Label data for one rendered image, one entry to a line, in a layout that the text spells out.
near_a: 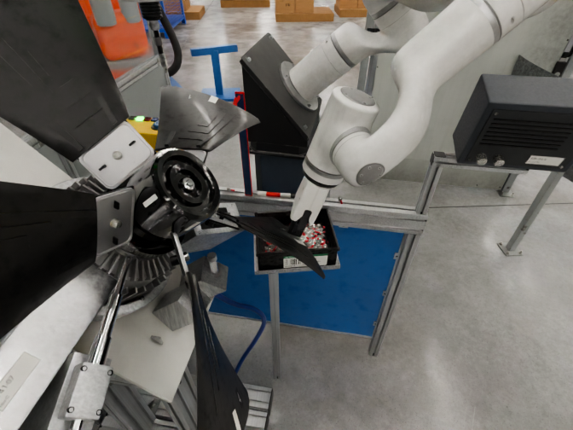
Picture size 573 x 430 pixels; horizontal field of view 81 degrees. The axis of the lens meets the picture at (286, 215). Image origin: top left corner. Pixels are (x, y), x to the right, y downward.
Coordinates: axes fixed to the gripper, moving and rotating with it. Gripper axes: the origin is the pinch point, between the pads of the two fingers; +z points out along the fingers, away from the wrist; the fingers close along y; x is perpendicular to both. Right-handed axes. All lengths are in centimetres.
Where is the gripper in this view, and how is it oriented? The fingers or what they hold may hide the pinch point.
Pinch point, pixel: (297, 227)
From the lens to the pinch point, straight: 75.4
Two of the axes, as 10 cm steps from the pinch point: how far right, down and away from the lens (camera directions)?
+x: 9.4, 3.3, 0.7
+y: -1.7, 6.4, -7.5
